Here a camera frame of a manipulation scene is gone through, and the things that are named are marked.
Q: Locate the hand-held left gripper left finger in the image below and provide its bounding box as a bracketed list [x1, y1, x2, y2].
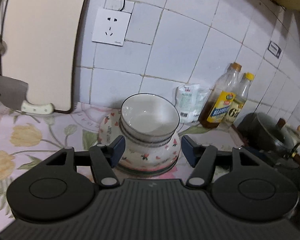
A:
[45, 134, 127, 188]

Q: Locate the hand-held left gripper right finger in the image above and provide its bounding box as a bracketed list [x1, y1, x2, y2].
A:
[181, 134, 263, 188]

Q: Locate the blue egg print plate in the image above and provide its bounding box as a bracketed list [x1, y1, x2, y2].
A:
[119, 161, 178, 175]

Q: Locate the rabbit print plate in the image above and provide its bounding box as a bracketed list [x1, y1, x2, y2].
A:
[97, 109, 182, 172]

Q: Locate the white powder bag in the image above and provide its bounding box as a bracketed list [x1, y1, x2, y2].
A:
[176, 84, 210, 123]

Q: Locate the brown sauce bottle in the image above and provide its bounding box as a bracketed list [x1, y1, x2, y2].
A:
[199, 62, 242, 129]

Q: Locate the clear vinegar bottle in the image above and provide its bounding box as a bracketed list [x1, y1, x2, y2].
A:
[222, 72, 255, 128]

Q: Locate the black lidded pot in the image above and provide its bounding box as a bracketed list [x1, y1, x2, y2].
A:
[237, 112, 300, 155]

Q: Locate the floral tablecloth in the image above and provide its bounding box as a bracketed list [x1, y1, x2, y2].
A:
[0, 101, 243, 230]

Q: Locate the cleaver knife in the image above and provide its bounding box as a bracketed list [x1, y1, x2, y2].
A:
[0, 75, 55, 115]

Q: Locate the cream cutting board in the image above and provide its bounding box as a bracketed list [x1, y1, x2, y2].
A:
[1, 0, 92, 114]

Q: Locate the white wall socket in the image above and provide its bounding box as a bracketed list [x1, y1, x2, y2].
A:
[91, 7, 131, 47]

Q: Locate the wall sticker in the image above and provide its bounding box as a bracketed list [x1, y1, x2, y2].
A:
[268, 41, 282, 58]

